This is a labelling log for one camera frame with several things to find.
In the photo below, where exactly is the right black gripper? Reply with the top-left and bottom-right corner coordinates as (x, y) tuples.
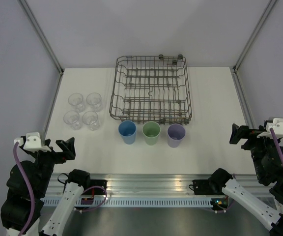
(229, 122), (280, 180)

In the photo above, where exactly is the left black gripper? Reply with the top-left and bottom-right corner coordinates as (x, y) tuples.
(29, 136), (76, 194)

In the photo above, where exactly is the clear glass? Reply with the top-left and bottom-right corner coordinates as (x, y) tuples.
(63, 111), (82, 130)
(82, 111), (101, 131)
(68, 93), (85, 113)
(86, 92), (103, 112)

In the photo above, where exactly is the blue plastic cup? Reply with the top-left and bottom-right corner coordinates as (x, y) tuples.
(118, 120), (137, 145)

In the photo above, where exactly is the purple plastic cup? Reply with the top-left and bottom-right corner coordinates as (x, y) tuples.
(167, 124), (186, 148)

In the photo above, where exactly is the green plastic cup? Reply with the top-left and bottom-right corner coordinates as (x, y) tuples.
(142, 121), (161, 146)

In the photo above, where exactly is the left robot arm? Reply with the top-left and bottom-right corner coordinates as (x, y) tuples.
(0, 134), (108, 236)

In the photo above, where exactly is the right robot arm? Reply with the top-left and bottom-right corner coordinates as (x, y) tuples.
(208, 118), (283, 236)

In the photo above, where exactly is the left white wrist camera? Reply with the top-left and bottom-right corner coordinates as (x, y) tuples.
(14, 132), (51, 152)

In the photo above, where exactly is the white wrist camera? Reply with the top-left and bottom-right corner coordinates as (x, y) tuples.
(257, 118), (283, 139)
(14, 132), (51, 152)

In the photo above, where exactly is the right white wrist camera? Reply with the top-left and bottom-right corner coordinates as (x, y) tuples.
(257, 118), (283, 139)

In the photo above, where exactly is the white slotted cable duct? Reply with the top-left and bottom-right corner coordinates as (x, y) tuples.
(42, 198), (212, 207)

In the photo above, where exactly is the right aluminium frame post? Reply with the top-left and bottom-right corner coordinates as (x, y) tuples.
(232, 0), (280, 72)

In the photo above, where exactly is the aluminium frame post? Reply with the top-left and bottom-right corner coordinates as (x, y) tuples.
(232, 0), (280, 72)
(18, 0), (64, 74)

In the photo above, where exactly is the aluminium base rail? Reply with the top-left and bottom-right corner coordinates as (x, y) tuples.
(43, 173), (280, 197)

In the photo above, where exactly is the grey wire dish rack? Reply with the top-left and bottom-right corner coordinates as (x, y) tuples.
(109, 54), (193, 125)

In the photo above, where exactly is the left aluminium frame post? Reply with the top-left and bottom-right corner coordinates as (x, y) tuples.
(18, 0), (64, 74)

